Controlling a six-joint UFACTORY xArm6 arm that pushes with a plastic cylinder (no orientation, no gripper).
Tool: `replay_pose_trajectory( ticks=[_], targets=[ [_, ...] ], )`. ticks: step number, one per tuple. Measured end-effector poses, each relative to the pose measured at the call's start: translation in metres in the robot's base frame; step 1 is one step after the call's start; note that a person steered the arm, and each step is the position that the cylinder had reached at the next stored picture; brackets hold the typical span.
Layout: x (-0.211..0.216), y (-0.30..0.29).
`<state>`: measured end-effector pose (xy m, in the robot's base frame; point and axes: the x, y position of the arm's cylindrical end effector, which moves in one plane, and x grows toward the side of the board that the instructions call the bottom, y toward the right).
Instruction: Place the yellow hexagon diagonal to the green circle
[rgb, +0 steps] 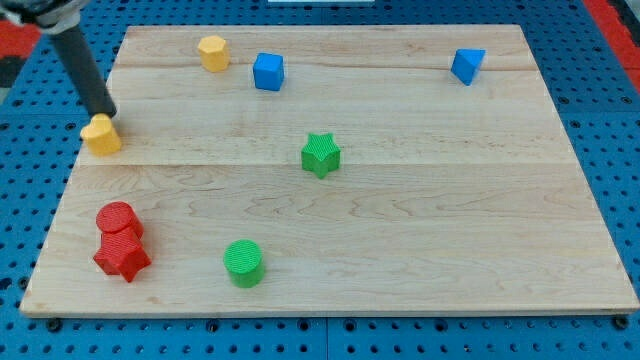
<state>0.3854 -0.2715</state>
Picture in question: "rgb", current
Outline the grey robot arm end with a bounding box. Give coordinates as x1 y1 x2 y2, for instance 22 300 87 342
1 0 91 35

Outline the yellow heart block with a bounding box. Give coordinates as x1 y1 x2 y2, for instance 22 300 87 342
80 113 122 156

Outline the green cylinder block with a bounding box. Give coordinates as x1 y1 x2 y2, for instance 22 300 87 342
223 239 265 288

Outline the red cylinder block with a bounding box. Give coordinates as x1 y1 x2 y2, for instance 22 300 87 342
96 201 144 238

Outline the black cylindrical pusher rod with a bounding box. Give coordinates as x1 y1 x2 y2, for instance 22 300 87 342
49 25 117 117

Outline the blue cube block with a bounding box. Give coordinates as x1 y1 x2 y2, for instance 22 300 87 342
252 53 284 91

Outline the green star block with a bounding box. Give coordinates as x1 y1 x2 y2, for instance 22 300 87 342
301 133 341 179

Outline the light wooden board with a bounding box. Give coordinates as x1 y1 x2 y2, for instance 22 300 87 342
20 25 639 319

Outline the red star block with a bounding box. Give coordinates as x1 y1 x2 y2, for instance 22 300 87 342
93 227 152 282

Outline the blue triangle block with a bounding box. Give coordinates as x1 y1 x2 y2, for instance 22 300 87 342
450 48 486 86

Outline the yellow hexagon block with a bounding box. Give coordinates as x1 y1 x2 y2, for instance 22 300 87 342
198 35 230 72

